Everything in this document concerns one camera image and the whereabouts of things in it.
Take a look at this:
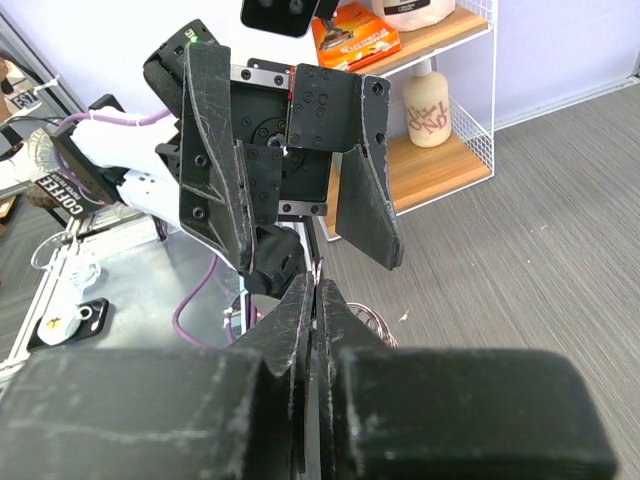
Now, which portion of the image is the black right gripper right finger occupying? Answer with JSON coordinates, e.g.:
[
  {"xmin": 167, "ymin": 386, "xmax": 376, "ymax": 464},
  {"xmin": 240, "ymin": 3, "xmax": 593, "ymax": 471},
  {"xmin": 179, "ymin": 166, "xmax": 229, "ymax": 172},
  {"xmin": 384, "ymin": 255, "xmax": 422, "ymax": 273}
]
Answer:
[{"xmin": 315, "ymin": 280, "xmax": 618, "ymax": 479}]

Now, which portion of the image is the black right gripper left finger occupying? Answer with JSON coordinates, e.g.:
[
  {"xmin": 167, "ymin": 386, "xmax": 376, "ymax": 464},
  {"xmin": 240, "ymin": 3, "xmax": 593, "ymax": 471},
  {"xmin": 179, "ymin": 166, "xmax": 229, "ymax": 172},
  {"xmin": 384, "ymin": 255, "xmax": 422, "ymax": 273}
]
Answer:
[{"xmin": 1, "ymin": 273, "xmax": 315, "ymax": 479}]

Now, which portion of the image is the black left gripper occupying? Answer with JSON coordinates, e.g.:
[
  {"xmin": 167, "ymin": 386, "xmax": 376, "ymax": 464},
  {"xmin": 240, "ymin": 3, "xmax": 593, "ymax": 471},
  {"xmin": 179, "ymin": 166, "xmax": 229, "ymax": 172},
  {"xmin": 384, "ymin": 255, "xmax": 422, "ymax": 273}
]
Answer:
[{"xmin": 179, "ymin": 42, "xmax": 403, "ymax": 273}]

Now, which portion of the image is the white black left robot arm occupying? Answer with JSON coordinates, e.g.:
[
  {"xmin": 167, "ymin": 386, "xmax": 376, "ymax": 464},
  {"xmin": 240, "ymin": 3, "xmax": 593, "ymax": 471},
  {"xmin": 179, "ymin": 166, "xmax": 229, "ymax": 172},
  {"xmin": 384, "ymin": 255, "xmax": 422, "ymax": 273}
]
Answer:
[{"xmin": 52, "ymin": 20, "xmax": 403, "ymax": 298}]

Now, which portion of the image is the orange razor package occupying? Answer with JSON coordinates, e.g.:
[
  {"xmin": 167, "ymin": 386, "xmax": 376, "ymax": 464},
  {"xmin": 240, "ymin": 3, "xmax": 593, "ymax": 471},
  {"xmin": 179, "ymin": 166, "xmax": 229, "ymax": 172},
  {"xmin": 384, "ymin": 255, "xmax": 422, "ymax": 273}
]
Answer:
[{"xmin": 311, "ymin": 2, "xmax": 402, "ymax": 72}]

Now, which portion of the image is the beige lotion bottle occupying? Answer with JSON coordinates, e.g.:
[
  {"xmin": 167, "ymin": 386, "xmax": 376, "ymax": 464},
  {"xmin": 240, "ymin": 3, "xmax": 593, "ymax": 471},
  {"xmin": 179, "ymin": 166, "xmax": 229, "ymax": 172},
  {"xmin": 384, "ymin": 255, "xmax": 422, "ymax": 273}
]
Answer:
[{"xmin": 403, "ymin": 61, "xmax": 452, "ymax": 148}]

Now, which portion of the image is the white bottle on shelf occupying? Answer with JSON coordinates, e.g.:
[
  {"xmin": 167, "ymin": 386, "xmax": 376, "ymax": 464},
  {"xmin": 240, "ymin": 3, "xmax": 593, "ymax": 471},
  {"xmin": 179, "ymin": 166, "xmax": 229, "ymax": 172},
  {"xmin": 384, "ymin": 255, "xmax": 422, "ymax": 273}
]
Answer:
[{"xmin": 371, "ymin": 0, "xmax": 456, "ymax": 32}]

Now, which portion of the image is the white cup on black coaster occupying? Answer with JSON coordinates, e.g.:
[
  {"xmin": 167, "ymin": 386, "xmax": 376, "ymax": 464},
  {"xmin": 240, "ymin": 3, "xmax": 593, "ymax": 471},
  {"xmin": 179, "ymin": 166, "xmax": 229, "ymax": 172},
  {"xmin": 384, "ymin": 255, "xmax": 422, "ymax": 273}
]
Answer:
[{"xmin": 26, "ymin": 298, "xmax": 110, "ymax": 353}]

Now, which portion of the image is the white wire shelf rack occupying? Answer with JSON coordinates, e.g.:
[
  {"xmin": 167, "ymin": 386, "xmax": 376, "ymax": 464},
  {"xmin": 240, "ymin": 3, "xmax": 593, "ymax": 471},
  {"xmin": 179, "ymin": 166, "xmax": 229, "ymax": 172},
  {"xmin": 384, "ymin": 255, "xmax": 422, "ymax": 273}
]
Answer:
[{"xmin": 319, "ymin": 0, "xmax": 499, "ymax": 244}]

